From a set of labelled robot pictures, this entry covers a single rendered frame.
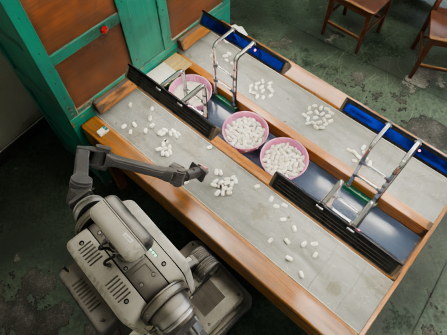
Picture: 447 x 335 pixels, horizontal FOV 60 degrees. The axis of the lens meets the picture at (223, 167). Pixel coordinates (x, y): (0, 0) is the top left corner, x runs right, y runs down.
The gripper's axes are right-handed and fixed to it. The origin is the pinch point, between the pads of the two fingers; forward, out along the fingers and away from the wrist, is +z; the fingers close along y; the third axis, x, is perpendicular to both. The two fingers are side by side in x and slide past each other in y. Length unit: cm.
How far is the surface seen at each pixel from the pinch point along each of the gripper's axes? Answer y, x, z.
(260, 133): -5.1, -22.2, 33.4
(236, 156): -5.9, -9.5, 15.1
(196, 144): 17.3, -2.7, 10.9
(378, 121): -57, -62, 27
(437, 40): -42, -114, 186
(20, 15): 76, -39, -67
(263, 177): -25.2, -9.0, 14.6
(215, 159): 2.6, -2.3, 10.5
